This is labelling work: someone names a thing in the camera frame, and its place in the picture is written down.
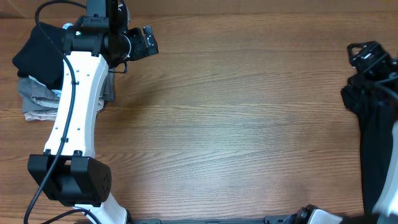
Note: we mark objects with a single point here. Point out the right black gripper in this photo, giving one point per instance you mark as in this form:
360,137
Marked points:
380,54

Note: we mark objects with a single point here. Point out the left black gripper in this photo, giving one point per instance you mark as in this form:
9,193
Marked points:
140,50

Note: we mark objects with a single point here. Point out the black t-shirt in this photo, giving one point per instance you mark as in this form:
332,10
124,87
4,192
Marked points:
39,57

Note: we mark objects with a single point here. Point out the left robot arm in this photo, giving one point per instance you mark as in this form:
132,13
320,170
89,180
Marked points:
67,170

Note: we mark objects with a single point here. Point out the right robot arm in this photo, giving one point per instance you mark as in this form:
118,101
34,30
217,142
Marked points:
385,209

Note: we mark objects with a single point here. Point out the black clothes pile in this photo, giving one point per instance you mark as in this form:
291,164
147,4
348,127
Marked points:
376,111

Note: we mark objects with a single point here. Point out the light blue folded garment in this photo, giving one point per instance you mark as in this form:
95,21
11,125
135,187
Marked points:
57,92

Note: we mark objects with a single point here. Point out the beige folded garment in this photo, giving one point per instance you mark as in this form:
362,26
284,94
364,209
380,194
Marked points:
40,109

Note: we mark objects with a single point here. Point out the grey folded garment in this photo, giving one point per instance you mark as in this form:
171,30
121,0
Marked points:
27,88

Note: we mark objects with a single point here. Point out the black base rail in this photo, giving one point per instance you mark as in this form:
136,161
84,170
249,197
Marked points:
266,220

